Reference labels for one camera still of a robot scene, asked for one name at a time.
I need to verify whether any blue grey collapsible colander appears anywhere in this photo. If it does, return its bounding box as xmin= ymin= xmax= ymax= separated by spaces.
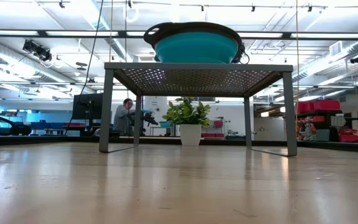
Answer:
xmin=143 ymin=21 xmax=247 ymax=65

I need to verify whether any small green potted plant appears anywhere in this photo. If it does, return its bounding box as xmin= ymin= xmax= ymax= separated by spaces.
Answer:
xmin=162 ymin=96 xmax=212 ymax=147

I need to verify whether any grey perforated metal shelf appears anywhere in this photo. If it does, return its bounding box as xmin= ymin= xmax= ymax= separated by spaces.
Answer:
xmin=99 ymin=62 xmax=298 ymax=157

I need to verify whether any person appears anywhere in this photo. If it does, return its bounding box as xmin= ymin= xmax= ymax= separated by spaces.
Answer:
xmin=112 ymin=98 xmax=135 ymax=136

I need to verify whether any black computer monitor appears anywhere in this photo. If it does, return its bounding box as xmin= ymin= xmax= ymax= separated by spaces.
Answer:
xmin=72 ymin=93 xmax=104 ymax=121

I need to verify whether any storage bin rack cart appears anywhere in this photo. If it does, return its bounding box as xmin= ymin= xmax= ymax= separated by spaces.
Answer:
xmin=295 ymin=98 xmax=358 ymax=144

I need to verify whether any black hanging cable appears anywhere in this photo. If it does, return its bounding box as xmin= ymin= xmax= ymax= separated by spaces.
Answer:
xmin=64 ymin=0 xmax=104 ymax=135

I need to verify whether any black aluminium table frame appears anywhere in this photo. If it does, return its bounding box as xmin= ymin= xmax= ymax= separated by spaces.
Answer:
xmin=0 ymin=133 xmax=358 ymax=155

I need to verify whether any black ceiling-mounted camera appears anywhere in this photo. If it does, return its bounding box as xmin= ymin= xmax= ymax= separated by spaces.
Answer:
xmin=22 ymin=39 xmax=53 ymax=62

